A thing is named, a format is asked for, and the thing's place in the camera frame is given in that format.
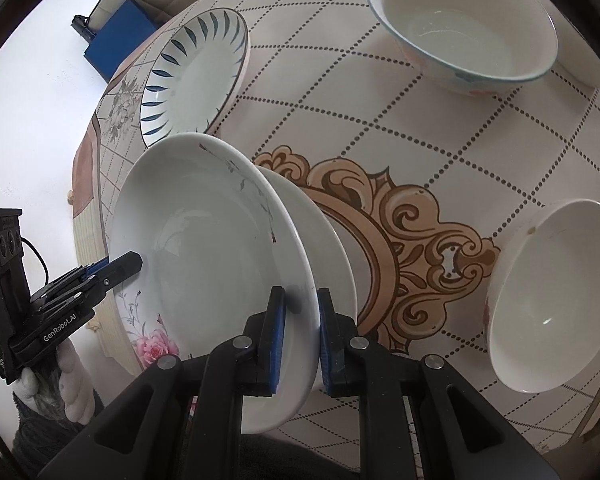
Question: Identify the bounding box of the white plate with twig print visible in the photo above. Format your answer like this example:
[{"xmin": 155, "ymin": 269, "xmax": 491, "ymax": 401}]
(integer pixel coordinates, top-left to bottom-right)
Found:
[{"xmin": 109, "ymin": 132, "xmax": 317, "ymax": 435}]

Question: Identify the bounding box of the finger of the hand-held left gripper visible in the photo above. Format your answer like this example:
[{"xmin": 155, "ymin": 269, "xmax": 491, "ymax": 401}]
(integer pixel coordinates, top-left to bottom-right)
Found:
[
  {"xmin": 32, "ymin": 258, "xmax": 112, "ymax": 301},
  {"xmin": 55, "ymin": 252, "xmax": 144, "ymax": 311}
]

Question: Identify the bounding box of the large bowl with blue rim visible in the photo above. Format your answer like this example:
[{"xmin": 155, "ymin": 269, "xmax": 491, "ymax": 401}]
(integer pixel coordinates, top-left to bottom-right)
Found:
[{"xmin": 364, "ymin": 0, "xmax": 559, "ymax": 97}]

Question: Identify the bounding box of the blue box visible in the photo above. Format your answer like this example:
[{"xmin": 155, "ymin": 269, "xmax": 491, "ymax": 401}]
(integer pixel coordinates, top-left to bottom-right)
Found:
[{"xmin": 83, "ymin": 0, "xmax": 159, "ymax": 82}]

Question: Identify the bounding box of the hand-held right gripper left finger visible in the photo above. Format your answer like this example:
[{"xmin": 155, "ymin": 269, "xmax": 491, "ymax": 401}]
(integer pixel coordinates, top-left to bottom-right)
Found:
[{"xmin": 55, "ymin": 286, "xmax": 287, "ymax": 480}]

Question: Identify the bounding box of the white plate with blue leaves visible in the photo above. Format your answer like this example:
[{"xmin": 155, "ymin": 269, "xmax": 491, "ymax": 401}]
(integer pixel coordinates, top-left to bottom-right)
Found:
[{"xmin": 139, "ymin": 8, "xmax": 251, "ymax": 149}]

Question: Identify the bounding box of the black cable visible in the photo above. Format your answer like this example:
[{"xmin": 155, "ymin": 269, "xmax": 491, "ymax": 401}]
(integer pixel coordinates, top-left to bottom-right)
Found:
[{"xmin": 20, "ymin": 237, "xmax": 49, "ymax": 287}]

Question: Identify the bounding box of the person's left forearm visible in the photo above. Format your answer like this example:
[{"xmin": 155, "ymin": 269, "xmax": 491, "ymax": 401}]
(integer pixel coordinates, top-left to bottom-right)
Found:
[{"xmin": 11, "ymin": 387, "xmax": 108, "ymax": 468}]

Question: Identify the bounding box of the plain white bowl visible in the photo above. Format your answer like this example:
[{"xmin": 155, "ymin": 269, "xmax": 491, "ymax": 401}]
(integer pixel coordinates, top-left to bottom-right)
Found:
[{"xmin": 484, "ymin": 199, "xmax": 600, "ymax": 394}]

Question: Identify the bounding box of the small black object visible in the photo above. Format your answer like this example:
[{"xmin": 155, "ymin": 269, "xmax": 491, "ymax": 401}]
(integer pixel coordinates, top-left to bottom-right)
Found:
[{"xmin": 71, "ymin": 14, "xmax": 99, "ymax": 42}]

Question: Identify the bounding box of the printed tablecloth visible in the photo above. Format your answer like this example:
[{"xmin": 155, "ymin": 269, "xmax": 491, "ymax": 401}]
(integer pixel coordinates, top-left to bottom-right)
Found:
[{"xmin": 72, "ymin": 0, "xmax": 600, "ymax": 453}]

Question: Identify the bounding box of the person's left hand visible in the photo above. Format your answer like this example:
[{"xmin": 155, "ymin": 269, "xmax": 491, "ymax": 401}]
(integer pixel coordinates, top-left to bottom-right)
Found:
[{"xmin": 20, "ymin": 341, "xmax": 97, "ymax": 426}]

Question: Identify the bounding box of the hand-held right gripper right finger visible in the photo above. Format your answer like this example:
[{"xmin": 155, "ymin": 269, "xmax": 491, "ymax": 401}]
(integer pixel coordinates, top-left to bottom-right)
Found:
[{"xmin": 316, "ymin": 288, "xmax": 546, "ymax": 480}]

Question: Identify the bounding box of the plain white plate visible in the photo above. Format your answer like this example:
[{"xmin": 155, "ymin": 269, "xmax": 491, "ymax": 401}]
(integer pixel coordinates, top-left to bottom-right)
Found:
[{"xmin": 260, "ymin": 167, "xmax": 358, "ymax": 333}]

